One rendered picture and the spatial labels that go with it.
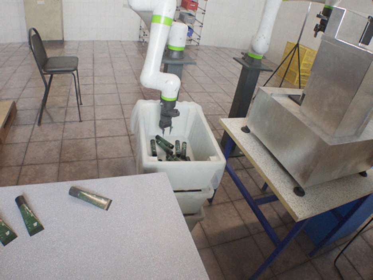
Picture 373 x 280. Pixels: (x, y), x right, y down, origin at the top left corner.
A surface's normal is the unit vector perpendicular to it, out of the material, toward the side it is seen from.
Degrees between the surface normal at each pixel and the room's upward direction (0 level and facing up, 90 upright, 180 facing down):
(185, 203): 96
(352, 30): 90
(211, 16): 90
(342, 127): 90
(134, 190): 0
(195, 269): 0
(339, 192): 0
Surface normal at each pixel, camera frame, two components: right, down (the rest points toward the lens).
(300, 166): -0.94, 0.07
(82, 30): 0.30, 0.59
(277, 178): 0.14, -0.80
